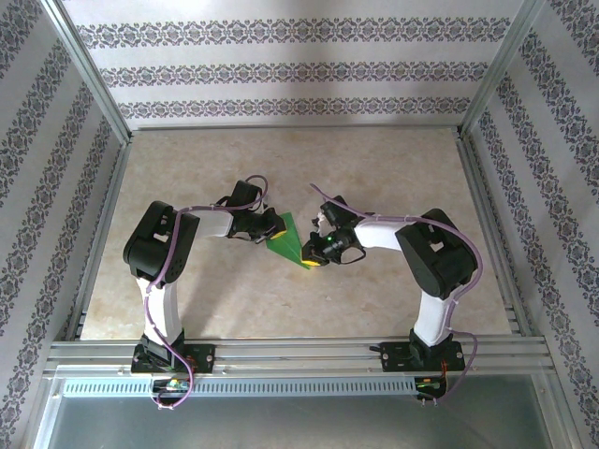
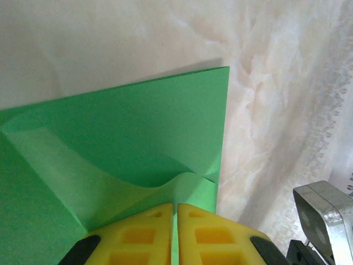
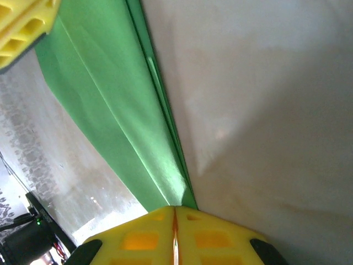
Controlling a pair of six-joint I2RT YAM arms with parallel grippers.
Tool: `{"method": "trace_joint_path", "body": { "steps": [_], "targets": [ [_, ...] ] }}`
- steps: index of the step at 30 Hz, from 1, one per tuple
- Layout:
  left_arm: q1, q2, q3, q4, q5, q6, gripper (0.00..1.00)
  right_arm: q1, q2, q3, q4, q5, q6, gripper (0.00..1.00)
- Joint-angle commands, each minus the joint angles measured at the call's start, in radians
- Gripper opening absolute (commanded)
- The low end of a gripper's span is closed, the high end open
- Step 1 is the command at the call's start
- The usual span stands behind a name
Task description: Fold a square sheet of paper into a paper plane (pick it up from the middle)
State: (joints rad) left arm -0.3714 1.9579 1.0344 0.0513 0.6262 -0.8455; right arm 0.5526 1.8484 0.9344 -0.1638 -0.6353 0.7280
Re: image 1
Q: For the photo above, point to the green paper sheet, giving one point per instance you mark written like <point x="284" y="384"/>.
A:
<point x="287" y="241"/>

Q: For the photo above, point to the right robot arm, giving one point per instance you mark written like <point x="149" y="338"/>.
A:
<point x="440" y="257"/>

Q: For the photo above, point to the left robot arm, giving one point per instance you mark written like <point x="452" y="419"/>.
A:
<point x="156" y="248"/>

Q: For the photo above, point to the grey metal sheet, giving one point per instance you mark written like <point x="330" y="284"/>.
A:
<point x="299" y="425"/>

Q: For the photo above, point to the small circuit board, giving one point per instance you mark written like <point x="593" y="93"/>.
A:
<point x="173" y="385"/>
<point x="428" y="386"/>

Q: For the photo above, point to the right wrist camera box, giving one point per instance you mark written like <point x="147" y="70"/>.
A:
<point x="320" y="223"/>

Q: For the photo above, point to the aluminium back rail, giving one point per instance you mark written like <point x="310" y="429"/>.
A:
<point x="295" y="127"/>

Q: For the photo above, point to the aluminium mounting rail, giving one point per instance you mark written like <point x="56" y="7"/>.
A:
<point x="299" y="355"/>

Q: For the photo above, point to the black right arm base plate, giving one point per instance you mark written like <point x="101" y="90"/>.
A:
<point x="398" y="357"/>

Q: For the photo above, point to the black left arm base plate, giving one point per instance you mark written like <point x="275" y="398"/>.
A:
<point x="203" y="357"/>

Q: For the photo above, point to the aluminium side rail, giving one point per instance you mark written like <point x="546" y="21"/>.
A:
<point x="486" y="210"/>
<point x="106" y="215"/>

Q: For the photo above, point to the aluminium frame post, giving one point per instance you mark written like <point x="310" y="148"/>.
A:
<point x="89" y="75"/>
<point x="503" y="70"/>

